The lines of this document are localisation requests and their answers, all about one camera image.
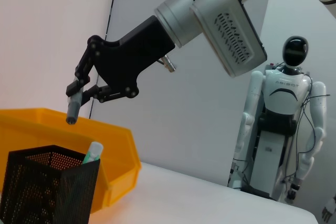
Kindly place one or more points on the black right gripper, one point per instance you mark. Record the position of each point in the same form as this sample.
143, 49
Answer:
131, 56

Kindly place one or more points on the grey marker pen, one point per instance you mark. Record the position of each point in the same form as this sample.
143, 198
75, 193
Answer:
72, 111

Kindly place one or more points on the green utility knife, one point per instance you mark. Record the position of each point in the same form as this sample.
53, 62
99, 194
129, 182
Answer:
93, 150

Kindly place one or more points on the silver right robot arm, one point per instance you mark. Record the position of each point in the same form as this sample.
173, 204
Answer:
178, 16

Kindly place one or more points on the black mesh pen holder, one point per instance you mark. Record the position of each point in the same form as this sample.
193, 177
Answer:
39, 195

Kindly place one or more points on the yellow plastic bin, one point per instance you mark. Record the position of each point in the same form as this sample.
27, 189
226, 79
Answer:
52, 132

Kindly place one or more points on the white black humanoid robot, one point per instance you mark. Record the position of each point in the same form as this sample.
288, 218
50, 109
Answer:
283, 93

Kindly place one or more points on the white black-marked robot part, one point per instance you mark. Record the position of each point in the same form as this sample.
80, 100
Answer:
330, 208

